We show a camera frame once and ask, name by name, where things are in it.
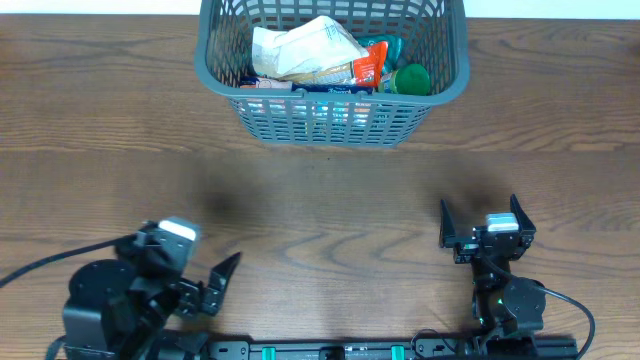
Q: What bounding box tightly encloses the colourful tissue pack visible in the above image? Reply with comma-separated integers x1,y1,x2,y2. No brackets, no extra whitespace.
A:
240,76,374,95

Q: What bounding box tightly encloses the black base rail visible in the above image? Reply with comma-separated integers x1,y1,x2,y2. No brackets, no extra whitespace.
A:
196,330,579,360

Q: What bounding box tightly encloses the beige grain bag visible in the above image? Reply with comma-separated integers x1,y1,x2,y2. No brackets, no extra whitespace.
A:
251,16,369,78

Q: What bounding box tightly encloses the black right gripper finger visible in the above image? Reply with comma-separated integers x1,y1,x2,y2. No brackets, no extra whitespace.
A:
510,194,536,245
439,199,456,248

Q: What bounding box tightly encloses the green lid jar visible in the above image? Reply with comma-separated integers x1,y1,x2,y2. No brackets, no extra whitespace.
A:
378,64,431,96

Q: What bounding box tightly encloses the orange spaghetti packet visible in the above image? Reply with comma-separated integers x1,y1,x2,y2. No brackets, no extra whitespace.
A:
287,41,388,87

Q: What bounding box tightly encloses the green Nescafe coffee bag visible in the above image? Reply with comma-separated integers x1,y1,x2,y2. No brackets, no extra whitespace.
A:
357,34,405,75

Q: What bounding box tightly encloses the grey plastic basket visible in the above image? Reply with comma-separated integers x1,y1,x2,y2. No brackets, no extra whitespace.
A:
194,0,470,147

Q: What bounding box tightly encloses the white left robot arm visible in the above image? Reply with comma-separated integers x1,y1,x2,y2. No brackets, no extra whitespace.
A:
47,217,467,360

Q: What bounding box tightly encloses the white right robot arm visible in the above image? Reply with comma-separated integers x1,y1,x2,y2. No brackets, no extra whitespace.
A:
440,195,546,338

